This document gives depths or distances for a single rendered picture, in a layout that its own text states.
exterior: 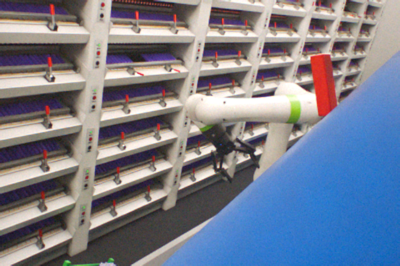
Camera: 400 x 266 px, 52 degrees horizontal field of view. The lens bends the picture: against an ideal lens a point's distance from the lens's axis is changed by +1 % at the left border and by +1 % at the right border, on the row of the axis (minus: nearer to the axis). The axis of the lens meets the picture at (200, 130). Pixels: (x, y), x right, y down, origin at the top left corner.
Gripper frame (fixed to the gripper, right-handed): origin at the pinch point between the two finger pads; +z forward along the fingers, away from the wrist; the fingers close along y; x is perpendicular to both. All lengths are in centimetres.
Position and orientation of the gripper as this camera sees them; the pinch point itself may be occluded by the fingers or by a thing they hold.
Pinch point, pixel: (243, 172)
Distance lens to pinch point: 174.4
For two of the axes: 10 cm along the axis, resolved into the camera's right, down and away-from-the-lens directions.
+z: 5.6, 7.7, 3.0
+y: -8.2, 4.8, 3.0
